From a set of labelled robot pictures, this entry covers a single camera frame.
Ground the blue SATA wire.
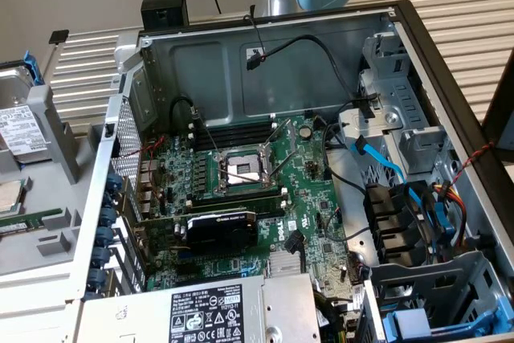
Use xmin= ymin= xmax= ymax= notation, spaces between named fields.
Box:
xmin=349 ymin=135 xmax=459 ymax=250

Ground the red yellow black power wire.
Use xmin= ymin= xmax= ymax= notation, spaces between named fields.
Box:
xmin=432 ymin=181 xmax=470 ymax=250

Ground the hard disk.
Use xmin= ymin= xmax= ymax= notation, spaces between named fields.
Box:
xmin=0 ymin=50 xmax=54 ymax=165

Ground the grey metal disk bay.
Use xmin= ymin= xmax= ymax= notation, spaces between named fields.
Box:
xmin=359 ymin=250 xmax=514 ymax=343

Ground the blue plastic disk carrier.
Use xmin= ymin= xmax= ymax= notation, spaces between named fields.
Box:
xmin=379 ymin=293 xmax=514 ymax=339

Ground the black RAM slot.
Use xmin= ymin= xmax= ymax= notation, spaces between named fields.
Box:
xmin=191 ymin=116 xmax=278 ymax=136
xmin=188 ymin=200 xmax=288 ymax=218
xmin=186 ymin=188 xmax=287 ymax=207
xmin=188 ymin=125 xmax=278 ymax=148

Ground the CPU socket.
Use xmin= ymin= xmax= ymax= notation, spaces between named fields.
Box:
xmin=214 ymin=145 xmax=282 ymax=196

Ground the thin metal locking lever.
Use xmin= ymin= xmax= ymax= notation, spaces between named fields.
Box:
xmin=191 ymin=108 xmax=221 ymax=157
xmin=269 ymin=145 xmax=298 ymax=182

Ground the metal socket cover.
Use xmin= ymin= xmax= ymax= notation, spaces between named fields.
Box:
xmin=261 ymin=118 xmax=299 ymax=157

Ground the green motherboard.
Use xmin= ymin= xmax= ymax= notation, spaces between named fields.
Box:
xmin=134 ymin=112 xmax=365 ymax=312

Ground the open grey PC case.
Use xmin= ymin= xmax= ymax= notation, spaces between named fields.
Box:
xmin=63 ymin=0 xmax=514 ymax=343

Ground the black graphics card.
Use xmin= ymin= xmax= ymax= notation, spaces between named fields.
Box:
xmin=132 ymin=208 xmax=260 ymax=252

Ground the black angled connector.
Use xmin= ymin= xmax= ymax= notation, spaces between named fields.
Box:
xmin=285 ymin=230 xmax=304 ymax=255

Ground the silver finned heatsink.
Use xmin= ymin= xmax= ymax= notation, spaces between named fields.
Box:
xmin=267 ymin=252 xmax=302 ymax=278

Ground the silver metal drive cage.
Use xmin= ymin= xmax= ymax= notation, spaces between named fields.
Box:
xmin=337 ymin=23 xmax=457 ymax=178

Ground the silver power supply unit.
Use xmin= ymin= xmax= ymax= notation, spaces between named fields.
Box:
xmin=78 ymin=272 xmax=322 ymax=343

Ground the black plastic box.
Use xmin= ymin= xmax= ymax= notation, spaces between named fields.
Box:
xmin=140 ymin=0 xmax=190 ymax=33

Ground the grey parts rack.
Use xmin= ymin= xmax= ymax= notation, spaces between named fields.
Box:
xmin=0 ymin=84 xmax=108 ymax=280

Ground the green RAM stick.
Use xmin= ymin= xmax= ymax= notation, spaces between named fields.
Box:
xmin=0 ymin=208 xmax=65 ymax=236

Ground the silver CPU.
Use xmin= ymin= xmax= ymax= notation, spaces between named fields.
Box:
xmin=0 ymin=176 xmax=33 ymax=215

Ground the short looped black wire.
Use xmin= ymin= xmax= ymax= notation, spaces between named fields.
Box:
xmin=169 ymin=96 xmax=204 ymax=124

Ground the black wire on case floor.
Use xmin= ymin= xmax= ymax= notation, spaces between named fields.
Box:
xmin=320 ymin=100 xmax=373 ymax=196

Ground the thin red black sensor wire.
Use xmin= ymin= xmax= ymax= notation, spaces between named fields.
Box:
xmin=243 ymin=13 xmax=268 ymax=63

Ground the black wire with black connector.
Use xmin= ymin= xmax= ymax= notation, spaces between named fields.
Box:
xmin=244 ymin=34 xmax=381 ymax=119

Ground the grey looped wire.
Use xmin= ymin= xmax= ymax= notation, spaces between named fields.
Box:
xmin=324 ymin=206 xmax=373 ymax=244

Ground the black plastic air duct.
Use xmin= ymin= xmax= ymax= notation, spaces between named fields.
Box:
xmin=363 ymin=182 xmax=429 ymax=267

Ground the black sleeved wire bundle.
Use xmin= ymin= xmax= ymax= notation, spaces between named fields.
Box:
xmin=312 ymin=288 xmax=358 ymax=343

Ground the red black twisted wire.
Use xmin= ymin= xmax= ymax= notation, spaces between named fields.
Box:
xmin=439 ymin=141 xmax=496 ymax=196

